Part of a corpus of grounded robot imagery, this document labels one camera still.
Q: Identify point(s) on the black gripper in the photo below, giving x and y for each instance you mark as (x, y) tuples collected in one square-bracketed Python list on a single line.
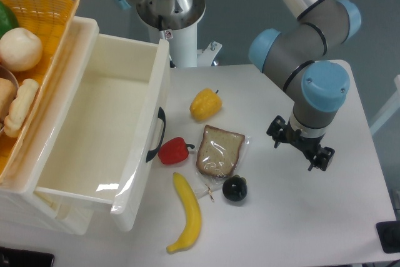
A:
[(318, 156)]

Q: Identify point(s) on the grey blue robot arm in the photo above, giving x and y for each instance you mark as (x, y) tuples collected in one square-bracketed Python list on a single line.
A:
[(293, 62)]

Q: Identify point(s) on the dark purple mangosteen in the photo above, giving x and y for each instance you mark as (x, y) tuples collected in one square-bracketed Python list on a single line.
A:
[(235, 188)]

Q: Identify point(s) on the bagged bread slice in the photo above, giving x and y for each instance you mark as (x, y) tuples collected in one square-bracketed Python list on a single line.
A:
[(218, 158)]

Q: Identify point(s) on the yellow bell pepper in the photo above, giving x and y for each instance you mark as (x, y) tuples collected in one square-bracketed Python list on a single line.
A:
[(205, 104)]

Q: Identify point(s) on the red bell pepper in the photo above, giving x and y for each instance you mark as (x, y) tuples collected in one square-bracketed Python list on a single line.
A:
[(174, 151)]

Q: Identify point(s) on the black device bottom right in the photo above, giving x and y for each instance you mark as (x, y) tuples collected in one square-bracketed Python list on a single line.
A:
[(388, 232)]

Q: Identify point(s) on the yellow banana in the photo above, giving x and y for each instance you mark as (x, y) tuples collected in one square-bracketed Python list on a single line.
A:
[(192, 228)]

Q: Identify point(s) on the white open plastic drawer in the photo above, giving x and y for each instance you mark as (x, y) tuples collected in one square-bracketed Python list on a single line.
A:
[(115, 125)]

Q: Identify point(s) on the white drawer cabinet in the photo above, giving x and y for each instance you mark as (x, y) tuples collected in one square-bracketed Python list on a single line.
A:
[(20, 202)]

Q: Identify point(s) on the beige peanut-shaped biscuit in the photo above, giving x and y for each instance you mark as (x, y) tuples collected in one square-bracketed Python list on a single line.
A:
[(20, 107)]

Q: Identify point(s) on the orange woven basket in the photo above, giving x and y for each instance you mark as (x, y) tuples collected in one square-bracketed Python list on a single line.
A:
[(50, 21)]

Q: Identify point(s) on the pale peach fruit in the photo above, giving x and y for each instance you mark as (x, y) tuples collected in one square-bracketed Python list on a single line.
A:
[(21, 50)]

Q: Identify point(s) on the tan bread roll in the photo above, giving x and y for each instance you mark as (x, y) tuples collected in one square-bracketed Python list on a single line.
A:
[(7, 94)]

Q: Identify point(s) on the black object bottom left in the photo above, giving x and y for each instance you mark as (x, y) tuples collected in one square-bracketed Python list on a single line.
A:
[(21, 257)]

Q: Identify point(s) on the green pepper in basket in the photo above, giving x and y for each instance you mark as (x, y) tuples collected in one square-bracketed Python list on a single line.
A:
[(8, 20)]

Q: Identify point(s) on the white frame right edge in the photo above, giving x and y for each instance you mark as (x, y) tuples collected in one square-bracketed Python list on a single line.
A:
[(390, 107)]

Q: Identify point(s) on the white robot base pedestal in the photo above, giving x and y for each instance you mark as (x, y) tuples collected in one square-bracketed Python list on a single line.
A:
[(176, 21)]

